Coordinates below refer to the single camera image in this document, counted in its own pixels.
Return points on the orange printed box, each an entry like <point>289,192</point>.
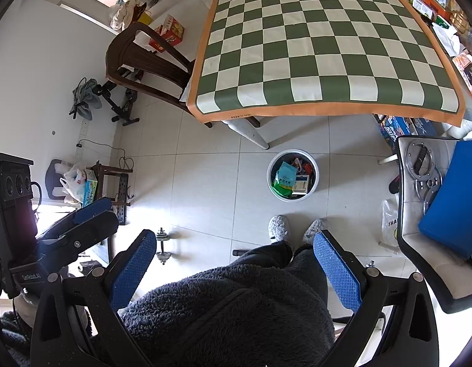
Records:
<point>469,70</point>

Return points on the white round trash bin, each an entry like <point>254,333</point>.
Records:
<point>274,192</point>

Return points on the person's left forearm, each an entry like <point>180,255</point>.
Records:
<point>12,336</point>

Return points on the white blue small box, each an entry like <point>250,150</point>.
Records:
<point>300,186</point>

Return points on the teal packet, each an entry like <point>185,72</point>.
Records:
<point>285,176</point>

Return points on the large chrome weight plate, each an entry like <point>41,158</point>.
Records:
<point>410,164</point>

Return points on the person's grey slipper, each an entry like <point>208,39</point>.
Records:
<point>279,227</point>
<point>314,230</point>

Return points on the red wrapper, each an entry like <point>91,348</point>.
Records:
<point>304,166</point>

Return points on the black red flip-flop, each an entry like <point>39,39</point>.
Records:
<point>393,185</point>

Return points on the grey cloth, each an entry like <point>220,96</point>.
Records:
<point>86,97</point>

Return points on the green checkered tablecloth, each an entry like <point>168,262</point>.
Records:
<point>316,46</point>

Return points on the red cardboard box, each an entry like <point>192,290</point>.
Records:
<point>169,32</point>

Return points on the white wall power strip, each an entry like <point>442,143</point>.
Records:
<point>82,139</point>

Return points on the white chair with black trim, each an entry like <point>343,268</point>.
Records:
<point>431,267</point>

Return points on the dark brown wooden chair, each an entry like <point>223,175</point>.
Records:
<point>144,61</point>

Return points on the person's right grey slipper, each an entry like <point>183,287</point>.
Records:
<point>314,230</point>

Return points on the black pedal exerciser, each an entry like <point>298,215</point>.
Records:
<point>119,109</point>

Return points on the person's right leg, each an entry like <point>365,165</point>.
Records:
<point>310,265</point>

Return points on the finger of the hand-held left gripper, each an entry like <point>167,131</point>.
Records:
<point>92,207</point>
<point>86,233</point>

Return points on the white tissue paper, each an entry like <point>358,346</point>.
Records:
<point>448,40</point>

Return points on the black bin liner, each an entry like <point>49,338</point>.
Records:
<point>312,181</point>

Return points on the person's left grey slipper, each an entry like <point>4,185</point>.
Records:
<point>279,227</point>

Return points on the black power strip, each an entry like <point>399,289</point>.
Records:
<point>122,195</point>

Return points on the brown wooden side table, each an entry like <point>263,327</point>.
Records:
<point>106,169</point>

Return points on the blue tissue box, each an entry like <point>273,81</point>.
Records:
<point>90,189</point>

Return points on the blue cushion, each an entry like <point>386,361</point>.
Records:
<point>450,206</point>

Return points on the white smiley plastic bag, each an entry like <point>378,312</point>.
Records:
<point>389,221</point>

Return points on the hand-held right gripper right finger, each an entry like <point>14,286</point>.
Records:
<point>335,271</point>

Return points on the white table leg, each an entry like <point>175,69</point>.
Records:
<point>251,133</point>
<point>465,129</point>

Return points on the white green box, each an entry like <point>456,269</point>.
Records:
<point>422,7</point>

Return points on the green packet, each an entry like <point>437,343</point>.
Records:
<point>280,192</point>

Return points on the blue printed carton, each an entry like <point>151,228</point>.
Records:
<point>396,127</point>

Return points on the white hanging bags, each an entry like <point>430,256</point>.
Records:
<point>121,14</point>

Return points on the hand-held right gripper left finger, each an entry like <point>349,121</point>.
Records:
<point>132,271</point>

